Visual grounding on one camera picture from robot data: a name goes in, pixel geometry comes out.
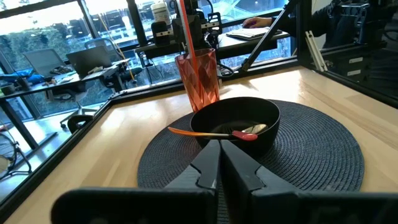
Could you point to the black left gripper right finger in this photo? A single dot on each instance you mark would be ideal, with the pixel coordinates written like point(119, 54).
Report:
point(239, 174)

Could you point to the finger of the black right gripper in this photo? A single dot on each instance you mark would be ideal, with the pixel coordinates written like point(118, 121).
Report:
point(216, 23)
point(160, 32)

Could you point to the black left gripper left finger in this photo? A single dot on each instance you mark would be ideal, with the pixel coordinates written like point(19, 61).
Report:
point(210, 168)

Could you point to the red plastic straw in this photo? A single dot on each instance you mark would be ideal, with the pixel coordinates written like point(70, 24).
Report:
point(187, 31)

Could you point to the small orange object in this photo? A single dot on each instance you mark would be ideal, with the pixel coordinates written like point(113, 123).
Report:
point(245, 135)

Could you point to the black bowl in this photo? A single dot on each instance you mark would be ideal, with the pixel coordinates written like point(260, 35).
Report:
point(236, 109)

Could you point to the white plastic jar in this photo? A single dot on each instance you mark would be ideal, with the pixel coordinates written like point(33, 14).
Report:
point(160, 14)

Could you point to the dark grey desk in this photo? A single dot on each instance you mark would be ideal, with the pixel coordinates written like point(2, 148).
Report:
point(242, 45)

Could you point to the white keyboard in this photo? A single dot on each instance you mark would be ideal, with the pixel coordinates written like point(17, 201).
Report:
point(248, 33)

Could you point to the person's hand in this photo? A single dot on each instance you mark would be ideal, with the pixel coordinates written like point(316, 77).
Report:
point(258, 22)

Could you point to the orange faceted plastic tumbler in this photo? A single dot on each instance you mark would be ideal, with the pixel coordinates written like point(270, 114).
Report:
point(202, 84)

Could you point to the dark office chair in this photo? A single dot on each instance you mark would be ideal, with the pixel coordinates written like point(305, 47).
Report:
point(99, 43)

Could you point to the grey laptop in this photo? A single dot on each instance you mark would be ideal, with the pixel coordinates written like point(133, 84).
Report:
point(90, 59)

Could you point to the black round woven placemat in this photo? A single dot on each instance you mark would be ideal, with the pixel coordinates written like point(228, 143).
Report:
point(311, 149)

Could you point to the person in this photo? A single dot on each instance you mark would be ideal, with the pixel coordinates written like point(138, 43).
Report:
point(320, 25)

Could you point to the grey mesh office chair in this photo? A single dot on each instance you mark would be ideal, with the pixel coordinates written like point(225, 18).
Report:
point(43, 59)

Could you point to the black office desk with laptop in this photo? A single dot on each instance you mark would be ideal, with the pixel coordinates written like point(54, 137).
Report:
point(46, 88)

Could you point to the black mechanical fixture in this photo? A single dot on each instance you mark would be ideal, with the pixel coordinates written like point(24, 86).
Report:
point(354, 21)

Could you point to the blue bag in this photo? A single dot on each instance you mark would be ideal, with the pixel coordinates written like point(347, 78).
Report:
point(18, 76)

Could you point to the black cabinet with white labels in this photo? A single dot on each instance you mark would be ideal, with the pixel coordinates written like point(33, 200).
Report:
point(367, 68)

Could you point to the black vertical desk post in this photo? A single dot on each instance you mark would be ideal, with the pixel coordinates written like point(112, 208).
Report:
point(136, 21)

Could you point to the black aluminium table frame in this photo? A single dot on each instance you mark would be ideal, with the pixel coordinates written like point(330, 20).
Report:
point(149, 90)

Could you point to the silver aluminium bracket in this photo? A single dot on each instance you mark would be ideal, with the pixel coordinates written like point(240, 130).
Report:
point(316, 51)

